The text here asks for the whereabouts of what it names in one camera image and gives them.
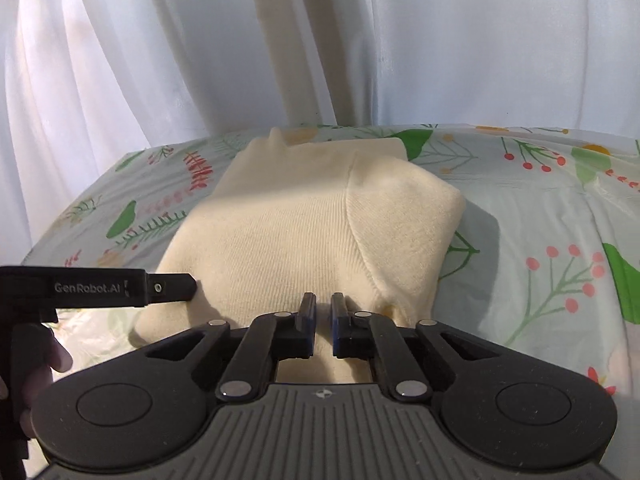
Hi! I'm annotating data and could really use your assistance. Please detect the floral print bedsheet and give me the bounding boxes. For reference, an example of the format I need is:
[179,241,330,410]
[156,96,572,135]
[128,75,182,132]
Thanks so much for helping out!
[22,122,640,411]

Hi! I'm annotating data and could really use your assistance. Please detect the person's left hand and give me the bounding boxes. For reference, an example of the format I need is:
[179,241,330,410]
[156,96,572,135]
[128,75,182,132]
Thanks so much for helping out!
[20,329,74,438]

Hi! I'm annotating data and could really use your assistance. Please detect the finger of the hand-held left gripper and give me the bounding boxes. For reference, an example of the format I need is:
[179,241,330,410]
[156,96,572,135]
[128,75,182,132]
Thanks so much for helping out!
[145,272,197,306]

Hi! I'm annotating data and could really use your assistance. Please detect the beige curtain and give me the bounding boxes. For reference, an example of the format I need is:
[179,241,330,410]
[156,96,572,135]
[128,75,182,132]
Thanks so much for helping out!
[244,0,390,129]

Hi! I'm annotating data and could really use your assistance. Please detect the white sheer curtain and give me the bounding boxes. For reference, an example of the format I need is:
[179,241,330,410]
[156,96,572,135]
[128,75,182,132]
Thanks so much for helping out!
[0,0,640,266]

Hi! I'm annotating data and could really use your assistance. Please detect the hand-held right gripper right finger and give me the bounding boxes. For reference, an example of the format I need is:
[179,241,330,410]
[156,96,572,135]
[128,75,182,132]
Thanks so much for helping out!
[331,294,501,403]

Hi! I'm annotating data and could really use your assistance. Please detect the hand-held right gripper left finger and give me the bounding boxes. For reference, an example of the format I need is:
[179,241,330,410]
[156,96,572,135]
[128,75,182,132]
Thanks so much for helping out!
[145,292,317,403]

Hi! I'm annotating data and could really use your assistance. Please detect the cream knit sweater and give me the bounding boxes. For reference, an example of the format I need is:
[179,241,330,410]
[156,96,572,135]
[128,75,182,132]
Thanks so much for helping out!
[129,127,467,386]

